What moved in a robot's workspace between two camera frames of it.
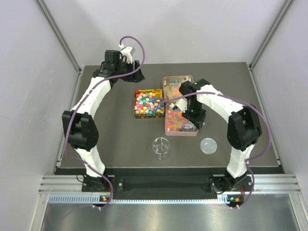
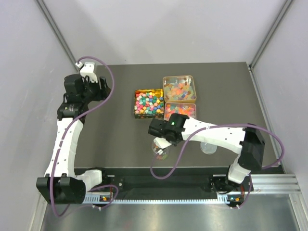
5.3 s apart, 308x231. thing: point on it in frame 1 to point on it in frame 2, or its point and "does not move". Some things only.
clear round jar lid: [208, 146] does not move
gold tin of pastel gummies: [171, 85] does not move
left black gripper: [134, 74] to [96, 88]
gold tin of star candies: [145, 106] does not move
